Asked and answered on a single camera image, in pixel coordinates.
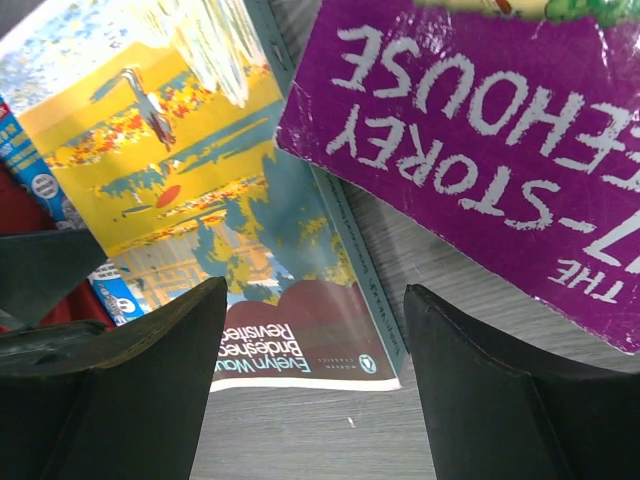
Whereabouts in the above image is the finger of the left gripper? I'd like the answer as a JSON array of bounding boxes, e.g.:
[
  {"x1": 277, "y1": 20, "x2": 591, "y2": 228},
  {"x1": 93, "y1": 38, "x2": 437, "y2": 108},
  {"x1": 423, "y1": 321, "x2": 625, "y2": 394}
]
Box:
[{"x1": 1, "y1": 229, "x2": 107, "y2": 330}]

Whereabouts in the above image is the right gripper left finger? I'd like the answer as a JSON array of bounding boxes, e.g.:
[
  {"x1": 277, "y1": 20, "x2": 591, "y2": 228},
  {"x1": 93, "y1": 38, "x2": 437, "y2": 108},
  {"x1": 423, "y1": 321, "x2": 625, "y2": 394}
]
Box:
[{"x1": 1, "y1": 278, "x2": 227, "y2": 479}]

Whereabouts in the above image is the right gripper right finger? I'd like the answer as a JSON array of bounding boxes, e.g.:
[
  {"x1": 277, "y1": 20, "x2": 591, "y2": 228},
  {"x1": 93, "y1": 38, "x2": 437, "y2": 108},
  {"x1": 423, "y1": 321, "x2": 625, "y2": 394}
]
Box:
[{"x1": 404, "y1": 285, "x2": 639, "y2": 479}]

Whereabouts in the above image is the red backpack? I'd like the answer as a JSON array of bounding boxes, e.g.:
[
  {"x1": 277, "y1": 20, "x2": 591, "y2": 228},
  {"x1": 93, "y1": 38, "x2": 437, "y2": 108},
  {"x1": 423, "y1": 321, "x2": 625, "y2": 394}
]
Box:
[{"x1": 1, "y1": 168, "x2": 115, "y2": 333}]

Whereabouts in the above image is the yellow paperback book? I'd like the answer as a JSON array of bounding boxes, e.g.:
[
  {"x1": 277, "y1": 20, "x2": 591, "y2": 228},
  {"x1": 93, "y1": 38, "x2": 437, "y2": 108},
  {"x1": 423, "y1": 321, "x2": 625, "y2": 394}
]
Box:
[{"x1": 1, "y1": 1, "x2": 406, "y2": 392}]

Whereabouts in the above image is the blue comic book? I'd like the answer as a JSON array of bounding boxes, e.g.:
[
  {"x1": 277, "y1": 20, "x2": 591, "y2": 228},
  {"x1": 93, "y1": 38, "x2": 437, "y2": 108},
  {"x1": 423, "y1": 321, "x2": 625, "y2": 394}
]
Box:
[{"x1": 1, "y1": 102, "x2": 144, "y2": 326}]

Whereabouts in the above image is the purple treehouse book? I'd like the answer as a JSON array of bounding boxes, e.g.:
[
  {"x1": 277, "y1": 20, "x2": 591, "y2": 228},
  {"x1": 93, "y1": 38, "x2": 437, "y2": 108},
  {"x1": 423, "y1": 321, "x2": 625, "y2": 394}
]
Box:
[{"x1": 275, "y1": 1, "x2": 639, "y2": 354}]

